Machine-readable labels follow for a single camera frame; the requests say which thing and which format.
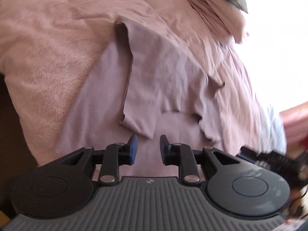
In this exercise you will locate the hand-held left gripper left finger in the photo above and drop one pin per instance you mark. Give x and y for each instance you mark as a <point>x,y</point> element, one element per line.
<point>132,150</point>

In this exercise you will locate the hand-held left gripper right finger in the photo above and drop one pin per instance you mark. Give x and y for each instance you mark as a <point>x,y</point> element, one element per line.
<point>163,152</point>

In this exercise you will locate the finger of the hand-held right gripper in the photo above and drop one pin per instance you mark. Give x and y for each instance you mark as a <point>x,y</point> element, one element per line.
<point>247,155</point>

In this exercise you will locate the mauve shirt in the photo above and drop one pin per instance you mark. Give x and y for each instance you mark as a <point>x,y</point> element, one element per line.
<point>156,77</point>

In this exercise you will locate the person's right forearm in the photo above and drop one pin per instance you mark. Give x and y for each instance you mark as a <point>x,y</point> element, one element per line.
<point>297,118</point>

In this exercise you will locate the grey pink bed blanket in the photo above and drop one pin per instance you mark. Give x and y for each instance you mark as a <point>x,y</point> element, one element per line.
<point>60,41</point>

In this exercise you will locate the pink curtain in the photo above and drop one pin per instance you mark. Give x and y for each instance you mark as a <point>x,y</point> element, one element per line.
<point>211,9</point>

